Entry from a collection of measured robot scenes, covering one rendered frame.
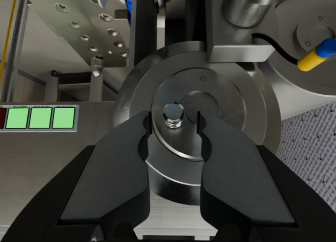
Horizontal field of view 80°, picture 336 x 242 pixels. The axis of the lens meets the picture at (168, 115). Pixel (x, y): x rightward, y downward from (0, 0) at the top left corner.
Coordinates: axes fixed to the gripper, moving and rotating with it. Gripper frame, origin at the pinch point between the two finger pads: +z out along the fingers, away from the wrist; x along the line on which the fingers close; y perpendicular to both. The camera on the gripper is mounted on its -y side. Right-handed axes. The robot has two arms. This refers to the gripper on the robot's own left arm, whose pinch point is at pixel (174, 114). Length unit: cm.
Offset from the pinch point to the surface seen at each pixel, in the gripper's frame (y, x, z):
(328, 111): 6.0, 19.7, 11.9
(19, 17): -4, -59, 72
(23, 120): 18, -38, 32
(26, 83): 91, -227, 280
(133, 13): -5.7, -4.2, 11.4
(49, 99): 105, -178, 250
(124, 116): 2.3, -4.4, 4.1
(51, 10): -6.2, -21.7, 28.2
